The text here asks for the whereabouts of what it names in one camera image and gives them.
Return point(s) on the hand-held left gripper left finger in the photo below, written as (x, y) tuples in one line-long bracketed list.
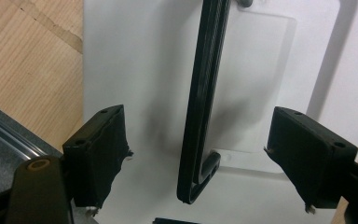
[(98, 155)]

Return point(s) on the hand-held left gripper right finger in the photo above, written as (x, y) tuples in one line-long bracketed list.
[(307, 158)]

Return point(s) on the metal floor rail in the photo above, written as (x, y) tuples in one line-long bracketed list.
[(9, 130)]

